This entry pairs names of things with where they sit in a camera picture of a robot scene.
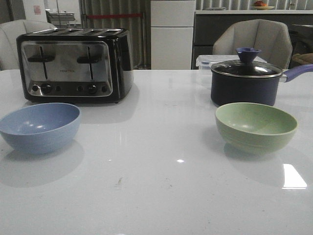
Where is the dark blue saucepan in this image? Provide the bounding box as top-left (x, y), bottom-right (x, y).
top-left (211, 64), bottom-right (313, 106)

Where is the blue bowl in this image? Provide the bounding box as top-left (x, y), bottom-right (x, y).
top-left (0, 103), bottom-right (81, 155)

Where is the beige armchair right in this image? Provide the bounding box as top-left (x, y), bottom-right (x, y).
top-left (212, 19), bottom-right (292, 69)

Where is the white refrigerator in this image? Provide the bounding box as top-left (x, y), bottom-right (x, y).
top-left (151, 0), bottom-right (196, 70)

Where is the black chrome four-slot toaster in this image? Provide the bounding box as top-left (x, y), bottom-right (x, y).
top-left (17, 28), bottom-right (134, 103)

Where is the clear plastic food container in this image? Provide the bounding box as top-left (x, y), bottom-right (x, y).
top-left (196, 54), bottom-right (267, 71)

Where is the green bowl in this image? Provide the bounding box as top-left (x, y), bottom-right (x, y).
top-left (215, 102), bottom-right (298, 155)

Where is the beige armchair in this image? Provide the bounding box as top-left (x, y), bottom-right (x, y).
top-left (0, 20), bottom-right (55, 71)
top-left (212, 19), bottom-right (292, 69)

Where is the glass pot lid blue knob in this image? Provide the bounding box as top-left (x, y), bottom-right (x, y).
top-left (211, 47), bottom-right (282, 78)

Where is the fruit bowl on counter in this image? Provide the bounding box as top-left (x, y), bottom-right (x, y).
top-left (252, 0), bottom-right (274, 10)

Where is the red barrier belt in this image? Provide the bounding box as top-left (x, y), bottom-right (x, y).
top-left (86, 13), bottom-right (143, 19)

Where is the beige armchair left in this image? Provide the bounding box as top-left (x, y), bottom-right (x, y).
top-left (0, 20), bottom-right (55, 71)

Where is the brown cushion at right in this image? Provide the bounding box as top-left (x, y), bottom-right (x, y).
top-left (291, 53), bottom-right (313, 67)

